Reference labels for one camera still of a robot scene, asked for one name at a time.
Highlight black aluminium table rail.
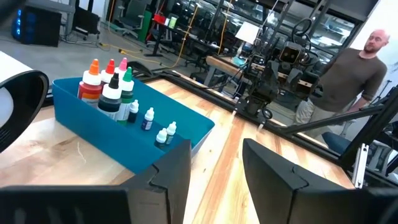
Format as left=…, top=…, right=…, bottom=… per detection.
left=148, top=68, right=354, bottom=163

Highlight blue plastic bin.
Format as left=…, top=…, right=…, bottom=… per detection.
left=52, top=76, right=216, bottom=175

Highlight person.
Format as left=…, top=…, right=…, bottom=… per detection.
left=293, top=29, right=391, bottom=138

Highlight black computer tower blue lights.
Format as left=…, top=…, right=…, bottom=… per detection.
left=11, top=5, right=63, bottom=48

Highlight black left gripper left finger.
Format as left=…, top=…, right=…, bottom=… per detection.
left=0, top=139, right=192, bottom=224

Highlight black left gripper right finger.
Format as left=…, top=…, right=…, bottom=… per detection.
left=242, top=138, right=398, bottom=224

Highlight white cylindrical lamp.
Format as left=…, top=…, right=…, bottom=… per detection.
left=0, top=51, right=50, bottom=154

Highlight small white-capped food coloring bottle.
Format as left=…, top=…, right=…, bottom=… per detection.
left=154, top=127, right=169, bottom=149

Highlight orange-capped food coloring bottle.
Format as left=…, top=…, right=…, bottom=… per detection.
left=77, top=58, right=104, bottom=109

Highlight red-capped food coloring bottle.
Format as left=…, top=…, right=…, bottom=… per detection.
left=99, top=58, right=116, bottom=85

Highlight black curved floor base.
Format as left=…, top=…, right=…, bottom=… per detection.
left=126, top=60, right=157, bottom=79

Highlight black office desk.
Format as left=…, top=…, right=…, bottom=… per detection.
left=144, top=18, right=220, bottom=59

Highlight pink-capped food coloring bottle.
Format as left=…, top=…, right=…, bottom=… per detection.
left=114, top=57, right=129, bottom=79

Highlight black-capped food coloring bottle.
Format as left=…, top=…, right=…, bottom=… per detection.
left=96, top=72, right=123, bottom=121

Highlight wooden workbench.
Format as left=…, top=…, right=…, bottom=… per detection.
left=205, top=55, right=315, bottom=91

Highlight white board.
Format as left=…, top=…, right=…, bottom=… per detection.
left=234, top=21, right=261, bottom=45

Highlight black frame post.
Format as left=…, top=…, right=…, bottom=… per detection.
left=338, top=88, right=398, bottom=171

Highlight red box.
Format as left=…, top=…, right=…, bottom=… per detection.
left=153, top=13, right=167, bottom=26

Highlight silver aluminium bracket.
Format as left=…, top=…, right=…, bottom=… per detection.
left=351, top=142, right=371, bottom=190

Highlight yellow floor cable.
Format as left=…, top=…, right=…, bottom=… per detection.
left=98, top=0, right=200, bottom=70

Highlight black diagonal frame strut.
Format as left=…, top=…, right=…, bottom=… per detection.
left=279, top=105, right=386, bottom=137

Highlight black office chair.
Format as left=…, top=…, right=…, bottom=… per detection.
left=115, top=0, right=147, bottom=32

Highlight small green food coloring bottle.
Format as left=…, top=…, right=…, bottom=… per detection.
left=165, top=121, right=178, bottom=146

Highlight small purple food coloring bottle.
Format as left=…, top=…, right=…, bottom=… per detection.
left=141, top=106, right=155, bottom=131

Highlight green-capped food coloring bottle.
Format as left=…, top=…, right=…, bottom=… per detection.
left=116, top=66, right=136, bottom=126

